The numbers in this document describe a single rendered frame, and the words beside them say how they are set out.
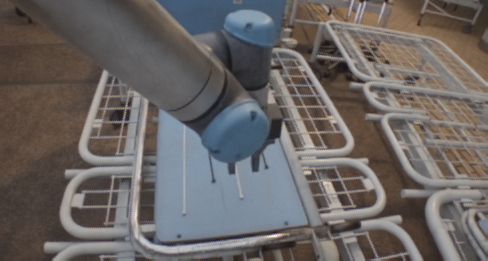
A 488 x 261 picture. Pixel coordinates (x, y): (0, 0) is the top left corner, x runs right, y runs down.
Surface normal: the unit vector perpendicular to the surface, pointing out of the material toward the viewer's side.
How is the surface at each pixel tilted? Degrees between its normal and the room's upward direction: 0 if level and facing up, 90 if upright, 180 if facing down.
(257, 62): 88
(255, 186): 5
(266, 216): 5
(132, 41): 86
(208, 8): 90
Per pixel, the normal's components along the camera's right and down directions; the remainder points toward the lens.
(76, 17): 0.27, 0.74
